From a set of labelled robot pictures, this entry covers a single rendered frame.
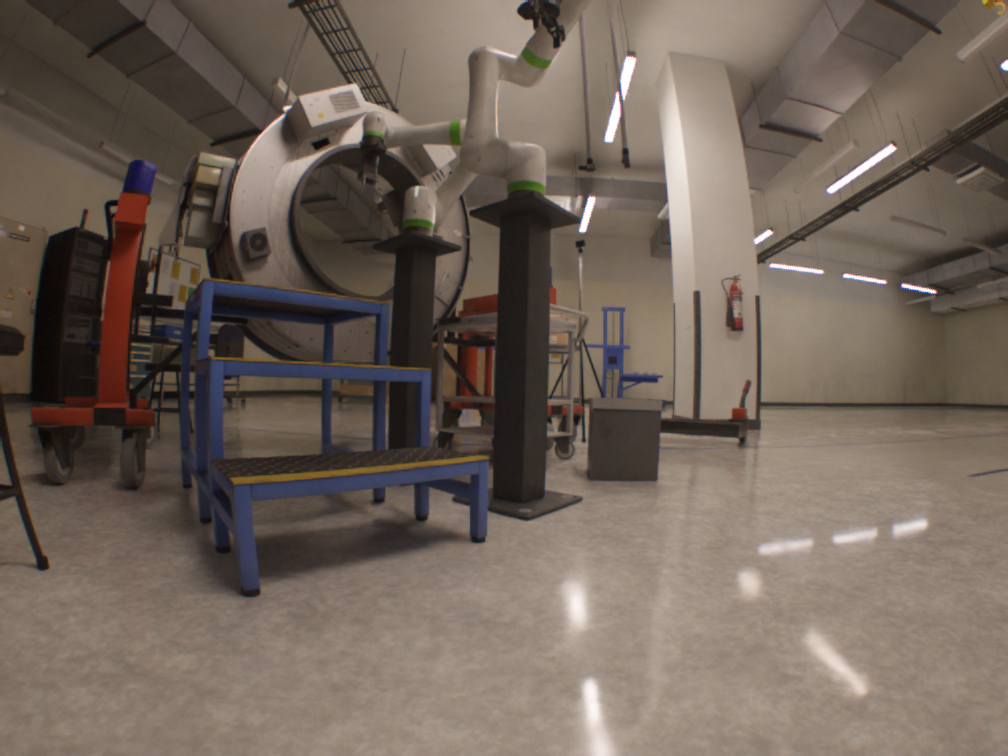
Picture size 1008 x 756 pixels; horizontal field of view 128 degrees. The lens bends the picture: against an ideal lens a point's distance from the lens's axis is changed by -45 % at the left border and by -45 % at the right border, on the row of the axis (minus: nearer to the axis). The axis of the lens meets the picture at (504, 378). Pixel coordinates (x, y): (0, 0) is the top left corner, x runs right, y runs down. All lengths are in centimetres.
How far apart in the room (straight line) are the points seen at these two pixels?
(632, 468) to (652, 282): 997
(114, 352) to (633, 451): 195
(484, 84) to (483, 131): 20
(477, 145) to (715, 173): 373
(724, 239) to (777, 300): 838
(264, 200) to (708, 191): 397
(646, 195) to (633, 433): 620
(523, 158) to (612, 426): 103
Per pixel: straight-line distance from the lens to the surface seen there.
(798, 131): 622
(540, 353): 136
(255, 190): 214
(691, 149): 498
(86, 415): 161
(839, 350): 1400
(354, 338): 219
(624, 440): 178
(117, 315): 176
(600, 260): 1147
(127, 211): 175
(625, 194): 760
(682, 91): 540
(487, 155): 146
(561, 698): 57
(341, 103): 231
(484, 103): 157
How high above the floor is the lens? 36
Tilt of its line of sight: 1 degrees up
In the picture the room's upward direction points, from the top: 2 degrees clockwise
